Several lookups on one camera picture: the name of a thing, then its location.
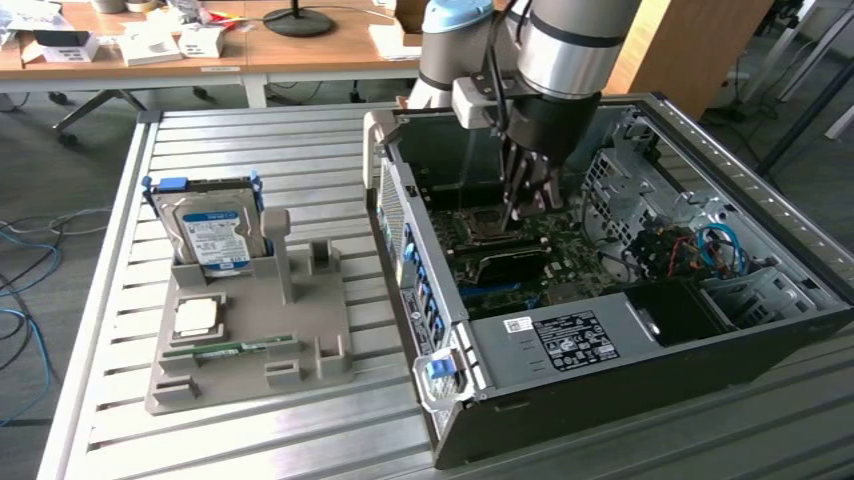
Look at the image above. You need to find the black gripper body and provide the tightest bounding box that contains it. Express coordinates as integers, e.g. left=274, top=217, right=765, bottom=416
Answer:
left=497, top=92, right=604, bottom=167

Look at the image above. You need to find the graphics card with black fan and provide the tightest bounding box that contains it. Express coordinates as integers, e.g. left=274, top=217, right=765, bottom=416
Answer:
left=465, top=247, right=554, bottom=287

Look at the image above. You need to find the CPU socket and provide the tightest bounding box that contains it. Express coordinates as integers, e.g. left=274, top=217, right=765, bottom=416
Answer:
left=457, top=206, right=524, bottom=247

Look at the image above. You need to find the green motherboard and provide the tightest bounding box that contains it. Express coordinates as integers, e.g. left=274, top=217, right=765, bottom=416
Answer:
left=425, top=179, right=644, bottom=321

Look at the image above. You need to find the blue expansion slot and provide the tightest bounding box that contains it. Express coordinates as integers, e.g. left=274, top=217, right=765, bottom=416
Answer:
left=458, top=281, right=526, bottom=300

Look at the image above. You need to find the wooden cabinet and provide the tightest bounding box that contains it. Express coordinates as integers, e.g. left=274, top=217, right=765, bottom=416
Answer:
left=604, top=0, right=777, bottom=122

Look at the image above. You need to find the white paper stack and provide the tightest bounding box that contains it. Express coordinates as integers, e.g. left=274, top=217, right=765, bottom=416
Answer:
left=368, top=22, right=425, bottom=62

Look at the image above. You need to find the brown cardboard box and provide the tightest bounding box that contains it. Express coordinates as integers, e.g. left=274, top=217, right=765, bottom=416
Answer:
left=393, top=0, right=429, bottom=34

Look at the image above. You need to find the black fan shroud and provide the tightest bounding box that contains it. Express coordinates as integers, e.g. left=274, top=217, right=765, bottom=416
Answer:
left=624, top=279, right=740, bottom=349

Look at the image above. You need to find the grey power supply unit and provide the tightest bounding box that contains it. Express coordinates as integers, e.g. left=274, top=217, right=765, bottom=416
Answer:
left=466, top=292, right=666, bottom=391

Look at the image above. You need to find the metal disk bay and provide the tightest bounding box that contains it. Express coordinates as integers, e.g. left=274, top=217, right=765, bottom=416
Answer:
left=700, top=267, right=820, bottom=332

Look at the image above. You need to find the blue case latch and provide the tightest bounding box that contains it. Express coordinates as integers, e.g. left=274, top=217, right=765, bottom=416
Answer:
left=426, top=352, right=464, bottom=385

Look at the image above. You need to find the wooden desk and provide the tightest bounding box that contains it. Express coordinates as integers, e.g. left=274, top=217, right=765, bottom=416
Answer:
left=0, top=0, right=613, bottom=146

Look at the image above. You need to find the black monitor stand base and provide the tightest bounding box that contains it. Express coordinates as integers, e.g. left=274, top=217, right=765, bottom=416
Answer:
left=262, top=0, right=337, bottom=38

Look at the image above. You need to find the open black PC case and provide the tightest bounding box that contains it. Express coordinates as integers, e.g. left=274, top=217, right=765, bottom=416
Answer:
left=362, top=92, right=854, bottom=471

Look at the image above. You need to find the grey parts rack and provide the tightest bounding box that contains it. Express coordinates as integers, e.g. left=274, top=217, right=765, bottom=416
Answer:
left=145, top=208, right=359, bottom=418

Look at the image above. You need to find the hard disk in blue carrier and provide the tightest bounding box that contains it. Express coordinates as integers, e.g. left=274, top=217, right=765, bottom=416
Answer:
left=141, top=171, right=277, bottom=280

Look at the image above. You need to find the green RAM stick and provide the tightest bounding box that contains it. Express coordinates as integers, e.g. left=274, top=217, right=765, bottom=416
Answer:
left=162, top=334, right=301, bottom=359

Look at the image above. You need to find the small white printed box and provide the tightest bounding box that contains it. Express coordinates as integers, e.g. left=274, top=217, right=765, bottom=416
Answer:
left=178, top=27, right=229, bottom=59

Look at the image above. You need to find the silver CPU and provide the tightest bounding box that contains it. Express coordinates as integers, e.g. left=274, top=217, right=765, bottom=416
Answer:
left=174, top=301, right=223, bottom=339

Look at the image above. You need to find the large white box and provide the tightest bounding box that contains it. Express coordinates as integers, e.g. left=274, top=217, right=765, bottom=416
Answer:
left=118, top=22, right=185, bottom=67

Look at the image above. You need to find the white box with black lid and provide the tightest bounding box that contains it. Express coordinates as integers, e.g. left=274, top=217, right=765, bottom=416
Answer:
left=31, top=29, right=102, bottom=64

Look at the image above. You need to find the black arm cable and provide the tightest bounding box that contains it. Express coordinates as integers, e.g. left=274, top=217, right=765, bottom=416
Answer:
left=485, top=0, right=524, bottom=142

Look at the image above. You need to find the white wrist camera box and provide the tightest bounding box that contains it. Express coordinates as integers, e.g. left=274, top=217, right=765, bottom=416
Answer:
left=450, top=76, right=514, bottom=130

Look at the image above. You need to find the red wire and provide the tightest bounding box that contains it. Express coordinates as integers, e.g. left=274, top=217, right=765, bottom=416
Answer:
left=670, top=234, right=710, bottom=275

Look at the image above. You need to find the blue wire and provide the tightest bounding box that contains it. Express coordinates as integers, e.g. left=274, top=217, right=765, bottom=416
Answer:
left=693, top=223, right=750, bottom=277

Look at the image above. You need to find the grey floor cable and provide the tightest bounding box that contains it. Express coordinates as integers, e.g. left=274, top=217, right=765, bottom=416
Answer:
left=0, top=207, right=114, bottom=237

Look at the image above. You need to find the blue floor cable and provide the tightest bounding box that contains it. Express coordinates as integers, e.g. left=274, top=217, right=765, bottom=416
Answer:
left=0, top=219, right=63, bottom=427

